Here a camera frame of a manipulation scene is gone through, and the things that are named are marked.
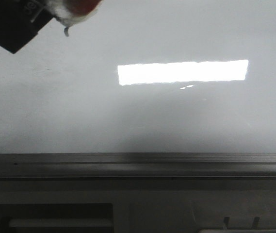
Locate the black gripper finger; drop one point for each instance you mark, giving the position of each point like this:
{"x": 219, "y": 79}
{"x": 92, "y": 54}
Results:
{"x": 20, "y": 22}

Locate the red taped grip block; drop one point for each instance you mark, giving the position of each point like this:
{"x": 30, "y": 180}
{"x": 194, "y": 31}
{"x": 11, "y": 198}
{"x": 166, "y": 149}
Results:
{"x": 71, "y": 12}

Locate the white whiteboard with grey frame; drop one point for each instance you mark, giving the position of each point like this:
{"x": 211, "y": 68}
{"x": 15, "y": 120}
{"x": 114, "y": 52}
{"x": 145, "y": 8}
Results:
{"x": 144, "y": 88}

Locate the grey table frame underneath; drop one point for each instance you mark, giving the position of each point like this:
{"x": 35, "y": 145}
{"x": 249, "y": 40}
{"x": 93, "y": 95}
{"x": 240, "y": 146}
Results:
{"x": 138, "y": 206}

